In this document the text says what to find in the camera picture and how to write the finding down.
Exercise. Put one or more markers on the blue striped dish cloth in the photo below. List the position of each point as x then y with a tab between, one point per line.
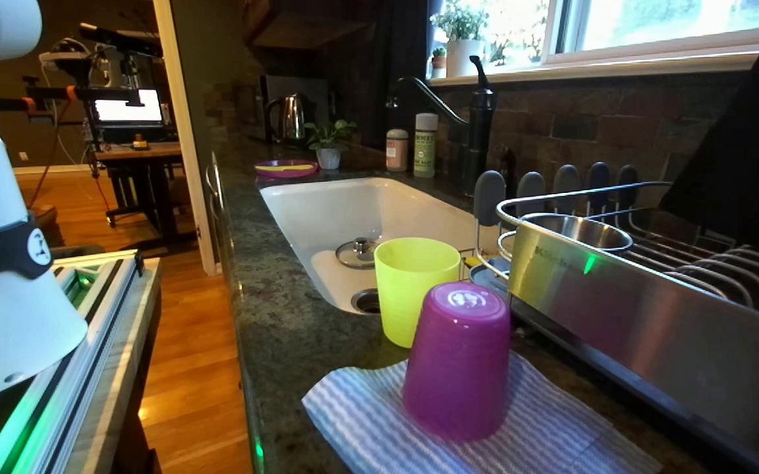
536	429

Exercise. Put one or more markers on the stainless steel dish rack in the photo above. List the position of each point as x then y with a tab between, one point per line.
673	318

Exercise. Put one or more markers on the metal sink strainer lid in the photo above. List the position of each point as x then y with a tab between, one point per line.
357	252

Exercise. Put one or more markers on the white kitchen sink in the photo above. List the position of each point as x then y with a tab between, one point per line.
317	217

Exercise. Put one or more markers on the lime green plastic cup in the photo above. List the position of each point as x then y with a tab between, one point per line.
407	270

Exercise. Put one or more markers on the green potted houseplant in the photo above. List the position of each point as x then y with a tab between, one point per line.
328	141

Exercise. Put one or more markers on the green soap bottle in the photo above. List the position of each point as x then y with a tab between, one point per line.
425	138

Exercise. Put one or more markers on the dark bronze faucet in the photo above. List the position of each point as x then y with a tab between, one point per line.
474	123

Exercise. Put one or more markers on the purple plastic cup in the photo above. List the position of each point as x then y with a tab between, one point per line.
457	378

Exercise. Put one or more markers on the steel electric kettle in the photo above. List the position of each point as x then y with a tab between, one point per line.
292	117

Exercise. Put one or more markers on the metal cutlery cup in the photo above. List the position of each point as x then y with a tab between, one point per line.
567	226

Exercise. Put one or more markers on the white pot window plant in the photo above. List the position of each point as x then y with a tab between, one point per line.
463	23

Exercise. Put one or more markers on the dark wooden desk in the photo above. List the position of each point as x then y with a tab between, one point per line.
140	180

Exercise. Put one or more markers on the laptop screen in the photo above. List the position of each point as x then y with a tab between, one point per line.
123	110

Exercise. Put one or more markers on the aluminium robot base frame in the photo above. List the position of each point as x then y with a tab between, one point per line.
81	416

